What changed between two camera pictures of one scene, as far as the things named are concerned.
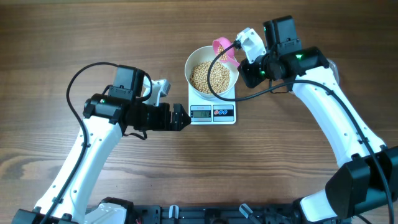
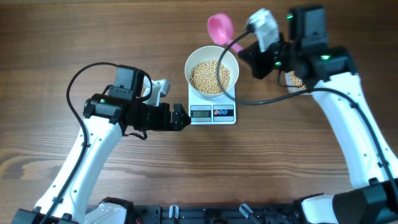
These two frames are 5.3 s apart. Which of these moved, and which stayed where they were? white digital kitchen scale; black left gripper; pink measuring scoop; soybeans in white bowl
Moved: pink measuring scoop
Stayed: soybeans in white bowl; white digital kitchen scale; black left gripper
